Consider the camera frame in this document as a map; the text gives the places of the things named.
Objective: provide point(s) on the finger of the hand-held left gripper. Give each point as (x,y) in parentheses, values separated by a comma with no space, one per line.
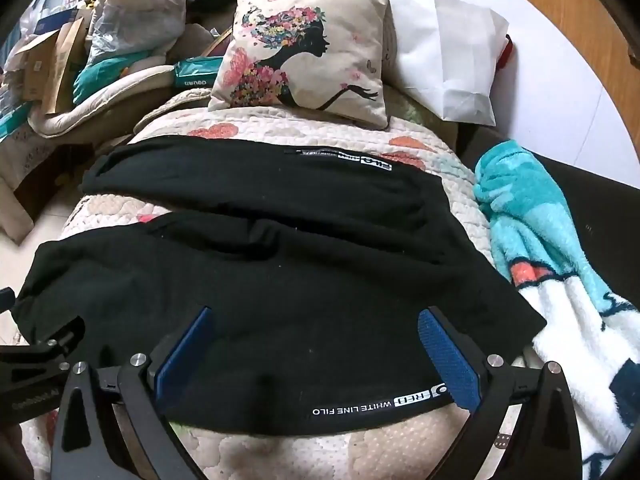
(62,335)
(6,300)

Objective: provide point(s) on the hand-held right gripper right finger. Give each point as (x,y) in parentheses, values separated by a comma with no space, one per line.
(446,360)

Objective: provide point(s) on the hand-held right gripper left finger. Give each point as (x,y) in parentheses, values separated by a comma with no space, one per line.
(184,357)

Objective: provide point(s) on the black pants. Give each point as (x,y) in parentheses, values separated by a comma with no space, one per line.
(275,260)

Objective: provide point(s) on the brown cardboard box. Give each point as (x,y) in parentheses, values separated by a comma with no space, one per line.
(35,190)

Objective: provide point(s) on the turquoise white fleece blanket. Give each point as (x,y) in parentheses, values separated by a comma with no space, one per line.
(530,210)

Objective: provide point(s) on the beige padded chair cushion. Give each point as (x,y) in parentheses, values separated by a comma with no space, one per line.
(100,105)

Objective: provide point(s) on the open cardboard box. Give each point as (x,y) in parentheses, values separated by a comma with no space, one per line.
(30,67)

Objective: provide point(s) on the teal cloth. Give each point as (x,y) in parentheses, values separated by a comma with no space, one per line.
(97,80)

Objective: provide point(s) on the brown paper bag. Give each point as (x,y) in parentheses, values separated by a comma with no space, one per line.
(65,65)

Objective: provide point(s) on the heart-patterned quilted blanket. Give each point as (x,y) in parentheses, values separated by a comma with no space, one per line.
(310,129)

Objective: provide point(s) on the teal tissue packet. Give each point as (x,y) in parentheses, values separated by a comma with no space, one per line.
(192,75)

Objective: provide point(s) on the blue box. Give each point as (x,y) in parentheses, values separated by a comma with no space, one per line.
(55,20)

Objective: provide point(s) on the floral silhouette printed pillow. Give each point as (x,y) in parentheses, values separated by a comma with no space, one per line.
(305,87)

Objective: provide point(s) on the white paper bag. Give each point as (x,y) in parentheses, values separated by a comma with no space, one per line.
(440,60)

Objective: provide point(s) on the clear plastic bag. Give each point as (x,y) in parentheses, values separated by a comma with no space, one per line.
(135,20)

